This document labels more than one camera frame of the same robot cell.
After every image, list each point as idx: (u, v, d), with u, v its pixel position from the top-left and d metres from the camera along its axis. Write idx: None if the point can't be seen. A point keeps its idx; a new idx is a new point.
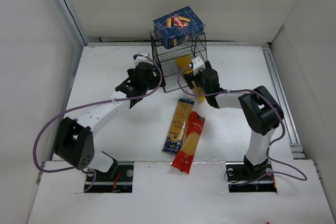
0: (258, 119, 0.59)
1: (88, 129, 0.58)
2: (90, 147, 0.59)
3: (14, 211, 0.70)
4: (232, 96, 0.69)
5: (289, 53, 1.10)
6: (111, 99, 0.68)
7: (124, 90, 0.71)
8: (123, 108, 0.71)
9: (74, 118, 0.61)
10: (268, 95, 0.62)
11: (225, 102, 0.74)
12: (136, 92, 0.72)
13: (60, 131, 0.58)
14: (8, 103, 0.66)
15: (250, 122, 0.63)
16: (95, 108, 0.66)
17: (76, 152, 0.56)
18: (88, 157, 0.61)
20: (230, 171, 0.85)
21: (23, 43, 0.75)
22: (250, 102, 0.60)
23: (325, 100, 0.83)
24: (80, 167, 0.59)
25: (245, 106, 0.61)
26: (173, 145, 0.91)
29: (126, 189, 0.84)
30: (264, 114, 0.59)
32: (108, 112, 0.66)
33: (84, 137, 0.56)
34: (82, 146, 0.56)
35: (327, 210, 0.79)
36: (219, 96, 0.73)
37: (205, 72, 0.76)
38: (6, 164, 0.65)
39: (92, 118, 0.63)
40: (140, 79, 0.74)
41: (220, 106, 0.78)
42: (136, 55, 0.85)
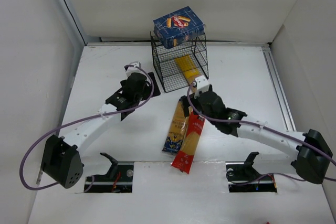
0: (317, 176, 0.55)
1: (74, 147, 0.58)
2: (77, 166, 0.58)
3: (14, 211, 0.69)
4: (275, 135, 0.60)
5: (288, 53, 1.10)
6: (101, 114, 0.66)
7: (115, 103, 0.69)
8: (113, 121, 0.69)
9: (61, 137, 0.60)
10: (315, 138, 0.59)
11: (253, 136, 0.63)
12: (127, 104, 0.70)
13: (46, 150, 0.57)
14: (8, 103, 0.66)
15: (304, 171, 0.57)
16: (84, 124, 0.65)
17: (62, 172, 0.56)
18: (76, 174, 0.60)
20: (230, 172, 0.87)
21: (23, 42, 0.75)
22: (311, 159, 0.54)
23: (325, 100, 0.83)
24: (67, 185, 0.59)
25: (304, 163, 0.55)
26: (173, 145, 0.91)
29: (126, 189, 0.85)
30: (321, 166, 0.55)
32: (96, 129, 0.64)
33: (70, 157, 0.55)
34: (67, 166, 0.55)
35: (327, 210, 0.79)
36: (250, 131, 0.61)
37: (202, 98, 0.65)
38: (6, 164, 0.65)
39: (79, 135, 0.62)
40: (132, 90, 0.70)
41: (240, 136, 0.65)
42: (127, 66, 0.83)
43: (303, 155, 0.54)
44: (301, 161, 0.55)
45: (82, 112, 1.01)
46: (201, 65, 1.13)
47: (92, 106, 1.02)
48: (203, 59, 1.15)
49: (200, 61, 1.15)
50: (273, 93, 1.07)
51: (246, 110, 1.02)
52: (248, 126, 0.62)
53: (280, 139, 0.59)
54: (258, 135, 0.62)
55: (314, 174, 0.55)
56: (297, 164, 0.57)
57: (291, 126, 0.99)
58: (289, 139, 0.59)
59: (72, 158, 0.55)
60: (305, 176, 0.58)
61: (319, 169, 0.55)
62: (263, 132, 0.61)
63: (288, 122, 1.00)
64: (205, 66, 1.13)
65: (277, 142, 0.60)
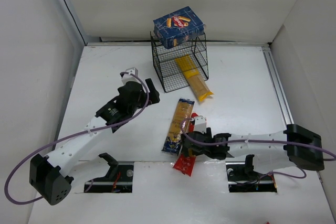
0: (318, 164, 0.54)
1: (58, 168, 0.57)
2: (63, 185, 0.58)
3: (14, 211, 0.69)
4: (256, 147, 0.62)
5: (288, 53, 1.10)
6: (87, 129, 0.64)
7: (105, 115, 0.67)
8: (103, 136, 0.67)
9: (45, 157, 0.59)
10: (302, 132, 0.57)
11: (243, 152, 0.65)
12: (119, 116, 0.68)
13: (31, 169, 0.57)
14: (8, 103, 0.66)
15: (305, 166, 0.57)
16: (70, 141, 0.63)
17: (46, 193, 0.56)
18: (64, 192, 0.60)
20: (230, 172, 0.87)
21: (23, 42, 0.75)
22: (301, 154, 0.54)
23: (326, 100, 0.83)
24: (54, 202, 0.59)
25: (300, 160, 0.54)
26: (173, 145, 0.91)
29: (126, 189, 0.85)
30: (316, 154, 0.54)
32: (82, 147, 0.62)
33: (52, 179, 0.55)
34: (51, 187, 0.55)
35: (327, 210, 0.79)
36: (237, 150, 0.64)
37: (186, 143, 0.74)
38: (6, 165, 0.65)
39: (64, 156, 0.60)
40: (125, 100, 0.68)
41: (234, 156, 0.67)
42: (123, 73, 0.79)
43: (293, 154, 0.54)
44: (296, 159, 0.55)
45: (82, 112, 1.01)
46: (201, 65, 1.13)
47: (92, 106, 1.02)
48: (203, 59, 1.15)
49: (200, 61, 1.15)
50: (273, 93, 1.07)
51: (246, 110, 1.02)
52: (234, 144, 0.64)
53: (267, 146, 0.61)
54: (247, 149, 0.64)
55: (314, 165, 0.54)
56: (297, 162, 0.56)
57: None
58: (275, 144, 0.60)
59: (54, 179, 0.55)
60: (310, 168, 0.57)
61: (316, 160, 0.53)
62: (250, 146, 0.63)
63: (288, 122, 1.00)
64: (205, 66, 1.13)
65: (265, 150, 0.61)
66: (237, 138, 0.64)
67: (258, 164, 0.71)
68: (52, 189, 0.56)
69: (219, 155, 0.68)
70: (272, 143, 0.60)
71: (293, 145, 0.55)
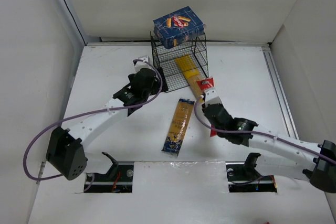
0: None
1: (79, 141, 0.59)
2: (81, 159, 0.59)
3: (14, 211, 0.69)
4: (282, 147, 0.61)
5: (288, 53, 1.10)
6: (106, 108, 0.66)
7: (122, 97, 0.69)
8: (119, 117, 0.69)
9: (66, 129, 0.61)
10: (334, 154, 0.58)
11: (265, 147, 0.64)
12: (134, 99, 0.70)
13: (51, 142, 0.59)
14: (8, 103, 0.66)
15: (316, 183, 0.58)
16: (90, 118, 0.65)
17: (65, 166, 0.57)
18: (80, 167, 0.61)
20: (230, 172, 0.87)
21: (23, 42, 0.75)
22: (331, 171, 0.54)
23: (326, 99, 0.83)
24: (71, 177, 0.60)
25: (325, 176, 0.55)
26: (173, 144, 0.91)
29: (125, 189, 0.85)
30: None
32: (102, 123, 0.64)
33: (73, 152, 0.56)
34: (71, 160, 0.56)
35: (327, 211, 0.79)
36: (261, 140, 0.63)
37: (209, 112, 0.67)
38: (7, 164, 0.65)
39: (84, 129, 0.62)
40: (140, 85, 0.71)
41: (250, 146, 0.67)
42: (136, 61, 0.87)
43: (321, 168, 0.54)
44: (318, 173, 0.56)
45: (82, 112, 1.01)
46: (201, 65, 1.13)
47: (92, 106, 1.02)
48: (203, 59, 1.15)
49: (200, 61, 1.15)
50: (273, 93, 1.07)
51: (246, 110, 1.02)
52: (260, 137, 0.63)
53: (295, 151, 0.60)
54: (272, 147, 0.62)
55: (332, 186, 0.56)
56: (317, 177, 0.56)
57: (291, 126, 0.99)
58: (305, 152, 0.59)
59: (75, 152, 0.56)
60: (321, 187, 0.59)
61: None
62: (276, 145, 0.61)
63: (288, 122, 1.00)
64: (205, 66, 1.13)
65: (292, 154, 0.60)
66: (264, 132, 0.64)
67: (262, 164, 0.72)
68: (72, 162, 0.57)
69: (235, 139, 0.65)
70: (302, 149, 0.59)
71: (325, 160, 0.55)
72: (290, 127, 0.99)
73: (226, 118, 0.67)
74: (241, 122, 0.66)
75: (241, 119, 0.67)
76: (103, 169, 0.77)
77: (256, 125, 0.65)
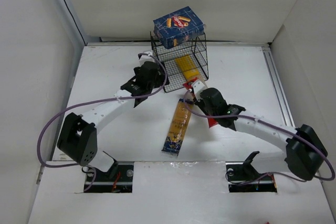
0: (310, 174, 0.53)
1: (92, 125, 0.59)
2: (93, 142, 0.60)
3: (14, 211, 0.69)
4: (262, 128, 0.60)
5: (288, 53, 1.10)
6: (116, 97, 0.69)
7: (128, 89, 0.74)
8: (127, 107, 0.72)
9: (80, 115, 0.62)
10: (312, 138, 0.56)
11: (248, 128, 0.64)
12: (139, 91, 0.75)
13: (65, 127, 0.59)
14: (7, 103, 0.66)
15: (293, 167, 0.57)
16: (100, 106, 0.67)
17: (79, 149, 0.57)
18: (91, 152, 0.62)
20: (230, 172, 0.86)
21: (23, 42, 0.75)
22: (301, 154, 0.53)
23: (326, 99, 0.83)
24: (82, 163, 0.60)
25: (295, 158, 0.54)
26: (173, 144, 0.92)
29: (126, 189, 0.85)
30: (314, 164, 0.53)
32: (113, 110, 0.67)
33: (87, 135, 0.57)
34: (85, 142, 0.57)
35: (327, 210, 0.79)
36: (242, 121, 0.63)
37: (205, 92, 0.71)
38: (7, 164, 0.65)
39: (96, 115, 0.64)
40: (145, 78, 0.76)
41: (238, 130, 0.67)
42: (142, 54, 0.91)
43: (293, 148, 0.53)
44: (291, 155, 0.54)
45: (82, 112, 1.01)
46: (201, 65, 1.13)
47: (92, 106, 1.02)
48: (203, 59, 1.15)
49: (200, 61, 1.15)
50: (273, 93, 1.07)
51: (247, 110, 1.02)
52: (243, 118, 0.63)
53: (272, 132, 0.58)
54: (253, 128, 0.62)
55: (305, 171, 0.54)
56: (291, 159, 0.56)
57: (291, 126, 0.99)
58: (281, 132, 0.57)
59: (90, 135, 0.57)
60: (297, 172, 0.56)
61: (312, 166, 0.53)
62: (256, 125, 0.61)
63: (288, 122, 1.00)
64: (205, 66, 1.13)
65: (269, 135, 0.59)
66: (247, 115, 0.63)
67: (257, 162, 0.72)
68: (86, 145, 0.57)
69: (222, 121, 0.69)
70: (279, 130, 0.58)
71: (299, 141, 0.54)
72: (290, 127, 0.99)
73: (219, 102, 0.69)
74: (233, 108, 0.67)
75: (235, 106, 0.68)
76: (103, 169, 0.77)
77: (243, 110, 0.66)
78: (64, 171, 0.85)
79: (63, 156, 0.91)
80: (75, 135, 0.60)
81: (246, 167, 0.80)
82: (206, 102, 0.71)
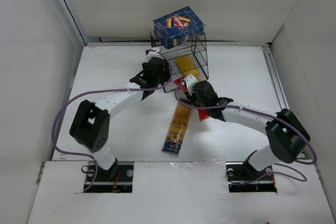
0: (290, 157, 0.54)
1: (105, 112, 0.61)
2: (104, 129, 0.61)
3: (14, 211, 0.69)
4: (246, 114, 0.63)
5: (288, 53, 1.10)
6: (127, 88, 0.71)
7: (138, 82, 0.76)
8: (135, 98, 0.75)
9: (93, 102, 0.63)
10: (293, 120, 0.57)
11: (234, 117, 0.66)
12: (147, 85, 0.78)
13: (80, 112, 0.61)
14: (7, 103, 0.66)
15: (275, 151, 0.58)
16: (112, 95, 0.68)
17: (92, 135, 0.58)
18: (102, 140, 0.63)
20: (230, 172, 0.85)
21: (23, 42, 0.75)
22: (280, 135, 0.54)
23: (326, 99, 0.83)
24: (94, 149, 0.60)
25: (274, 140, 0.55)
26: (173, 144, 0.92)
29: (126, 189, 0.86)
30: (293, 146, 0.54)
32: (124, 99, 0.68)
33: (101, 119, 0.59)
34: (98, 127, 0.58)
35: (327, 211, 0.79)
36: (228, 110, 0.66)
37: (197, 85, 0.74)
38: (7, 164, 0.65)
39: (108, 104, 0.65)
40: (152, 73, 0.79)
41: (227, 120, 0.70)
42: (149, 50, 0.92)
43: (270, 128, 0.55)
44: (271, 136, 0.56)
45: None
46: (201, 65, 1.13)
47: None
48: (203, 59, 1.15)
49: (200, 61, 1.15)
50: (273, 93, 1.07)
51: None
52: (229, 108, 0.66)
53: (254, 117, 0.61)
54: (238, 116, 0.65)
55: (286, 153, 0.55)
56: (271, 142, 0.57)
57: None
58: (262, 116, 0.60)
59: (103, 120, 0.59)
60: (281, 156, 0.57)
61: (292, 148, 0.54)
62: (241, 113, 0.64)
63: None
64: (205, 66, 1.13)
65: (253, 121, 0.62)
66: (232, 105, 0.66)
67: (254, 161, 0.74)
68: (98, 130, 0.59)
69: (212, 113, 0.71)
70: (260, 114, 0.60)
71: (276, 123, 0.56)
72: None
73: (210, 94, 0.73)
74: (223, 100, 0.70)
75: (224, 98, 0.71)
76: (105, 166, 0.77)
77: (231, 102, 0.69)
78: (64, 171, 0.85)
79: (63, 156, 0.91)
80: (87, 123, 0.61)
81: (246, 167, 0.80)
82: (198, 95, 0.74)
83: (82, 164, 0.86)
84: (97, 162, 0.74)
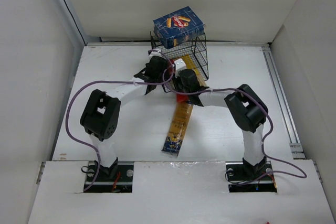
0: (249, 125, 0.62)
1: (117, 100, 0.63)
2: (115, 117, 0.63)
3: (14, 211, 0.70)
4: (216, 94, 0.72)
5: (288, 53, 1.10)
6: (133, 81, 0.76)
7: (142, 77, 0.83)
8: (139, 92, 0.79)
9: (103, 92, 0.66)
10: (252, 92, 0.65)
11: (209, 99, 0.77)
12: (149, 80, 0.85)
13: (91, 100, 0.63)
14: (8, 103, 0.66)
15: (238, 121, 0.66)
16: (119, 86, 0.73)
17: (104, 121, 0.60)
18: (113, 127, 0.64)
20: (230, 172, 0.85)
21: (23, 42, 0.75)
22: (237, 103, 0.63)
23: (325, 99, 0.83)
24: (105, 135, 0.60)
25: (232, 108, 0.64)
26: (173, 144, 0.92)
29: (125, 189, 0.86)
30: (251, 115, 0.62)
32: (130, 91, 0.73)
33: (112, 108, 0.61)
34: (111, 115, 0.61)
35: (328, 211, 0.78)
36: (203, 95, 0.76)
37: (182, 73, 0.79)
38: (7, 164, 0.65)
39: (118, 93, 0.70)
40: (154, 70, 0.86)
41: (205, 105, 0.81)
42: (151, 50, 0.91)
43: (229, 99, 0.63)
44: (230, 106, 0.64)
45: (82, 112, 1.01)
46: (201, 65, 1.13)
47: None
48: (203, 59, 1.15)
49: (200, 61, 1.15)
50: (273, 94, 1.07)
51: None
52: (203, 93, 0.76)
53: (220, 95, 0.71)
54: (209, 96, 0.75)
55: (245, 122, 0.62)
56: (231, 112, 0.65)
57: (291, 126, 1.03)
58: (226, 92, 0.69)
59: (114, 109, 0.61)
60: (242, 125, 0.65)
61: (250, 117, 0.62)
62: (212, 94, 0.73)
63: (288, 122, 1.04)
64: (205, 66, 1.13)
65: (219, 98, 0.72)
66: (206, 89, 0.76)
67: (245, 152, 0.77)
68: (111, 118, 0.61)
69: (193, 100, 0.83)
70: (223, 92, 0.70)
71: (234, 94, 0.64)
72: (290, 127, 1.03)
73: (193, 82, 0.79)
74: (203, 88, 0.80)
75: (205, 87, 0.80)
76: (105, 164, 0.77)
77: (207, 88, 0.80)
78: (65, 171, 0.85)
79: (63, 156, 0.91)
80: (98, 112, 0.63)
81: (246, 166, 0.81)
82: (182, 81, 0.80)
83: (82, 164, 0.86)
84: (100, 159, 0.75)
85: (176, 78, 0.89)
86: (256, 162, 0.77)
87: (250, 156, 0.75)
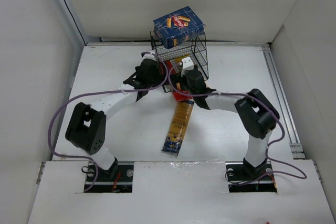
0: (259, 130, 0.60)
1: (102, 114, 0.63)
2: (101, 131, 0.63)
3: (15, 211, 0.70)
4: (224, 98, 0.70)
5: (288, 53, 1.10)
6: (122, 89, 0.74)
7: (132, 83, 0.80)
8: (129, 99, 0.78)
9: (88, 104, 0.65)
10: (263, 98, 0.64)
11: (216, 102, 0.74)
12: (140, 85, 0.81)
13: (75, 116, 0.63)
14: (8, 103, 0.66)
15: (248, 128, 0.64)
16: (107, 97, 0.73)
17: (89, 137, 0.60)
18: (99, 141, 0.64)
20: (230, 172, 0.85)
21: (23, 42, 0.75)
22: (247, 108, 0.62)
23: (325, 99, 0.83)
24: (91, 150, 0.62)
25: (243, 114, 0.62)
26: (172, 144, 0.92)
29: (126, 189, 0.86)
30: (262, 120, 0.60)
32: (118, 102, 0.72)
33: (97, 123, 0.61)
34: (95, 130, 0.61)
35: (327, 211, 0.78)
36: (210, 98, 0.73)
37: (188, 74, 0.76)
38: (7, 164, 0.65)
39: (104, 105, 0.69)
40: (145, 74, 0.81)
41: (211, 107, 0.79)
42: (144, 52, 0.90)
43: (239, 104, 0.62)
44: (240, 112, 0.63)
45: None
46: (201, 65, 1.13)
47: None
48: (203, 59, 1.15)
49: (200, 61, 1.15)
50: (273, 94, 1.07)
51: None
52: (210, 96, 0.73)
53: (229, 99, 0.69)
54: (217, 100, 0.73)
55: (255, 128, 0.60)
56: (242, 118, 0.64)
57: (291, 126, 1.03)
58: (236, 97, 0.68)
59: (98, 123, 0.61)
60: (253, 132, 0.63)
61: (260, 123, 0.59)
62: (221, 97, 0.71)
63: (288, 122, 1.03)
64: (205, 66, 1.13)
65: (228, 103, 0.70)
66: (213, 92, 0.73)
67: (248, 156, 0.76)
68: (96, 133, 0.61)
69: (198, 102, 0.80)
70: (234, 96, 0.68)
71: (244, 99, 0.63)
72: (290, 127, 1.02)
73: (200, 85, 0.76)
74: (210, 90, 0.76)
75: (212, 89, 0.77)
76: (104, 166, 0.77)
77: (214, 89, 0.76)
78: (64, 171, 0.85)
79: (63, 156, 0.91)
80: (84, 126, 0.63)
81: (246, 166, 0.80)
82: (189, 82, 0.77)
83: (82, 164, 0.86)
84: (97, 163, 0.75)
85: (181, 77, 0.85)
86: (258, 163, 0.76)
87: (254, 159, 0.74)
